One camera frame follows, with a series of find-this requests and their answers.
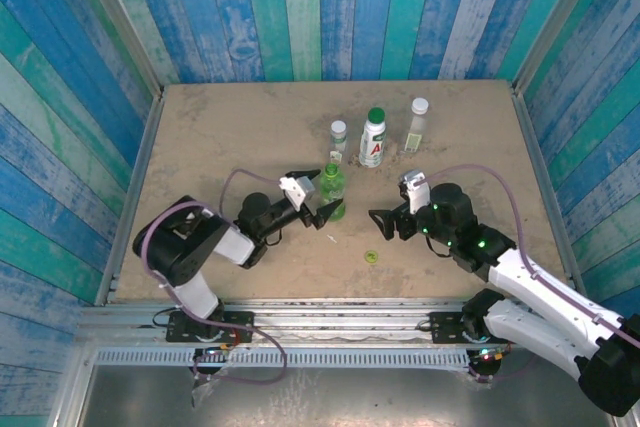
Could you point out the green transparent plastic bottle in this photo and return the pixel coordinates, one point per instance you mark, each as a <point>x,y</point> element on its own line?
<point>332,187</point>

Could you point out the yellow-green bottle cap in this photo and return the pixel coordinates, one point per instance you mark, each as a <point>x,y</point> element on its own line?
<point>371,256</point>

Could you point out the tall clear plastic bottle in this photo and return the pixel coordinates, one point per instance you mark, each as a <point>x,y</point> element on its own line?
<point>415,132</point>

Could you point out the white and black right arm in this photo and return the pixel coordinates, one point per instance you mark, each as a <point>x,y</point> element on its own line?
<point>540,282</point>

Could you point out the small clear bottle white cap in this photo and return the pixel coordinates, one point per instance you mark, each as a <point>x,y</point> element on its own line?
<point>338,137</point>

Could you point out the metal sheet panel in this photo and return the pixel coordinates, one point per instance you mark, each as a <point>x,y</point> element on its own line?
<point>350,402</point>

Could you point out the aluminium table edge rail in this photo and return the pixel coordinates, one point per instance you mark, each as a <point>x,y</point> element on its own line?
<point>549,197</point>
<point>132,197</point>

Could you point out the aluminium frame beam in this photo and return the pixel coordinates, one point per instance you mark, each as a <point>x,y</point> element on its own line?
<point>340,322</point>

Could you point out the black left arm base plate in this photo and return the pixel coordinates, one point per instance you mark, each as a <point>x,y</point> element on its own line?
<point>240,319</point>

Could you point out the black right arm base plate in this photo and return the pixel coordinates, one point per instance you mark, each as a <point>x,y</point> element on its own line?
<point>442,327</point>

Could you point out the aluminium corner post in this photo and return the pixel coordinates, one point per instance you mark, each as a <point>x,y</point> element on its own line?
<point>555,22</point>
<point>125,22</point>

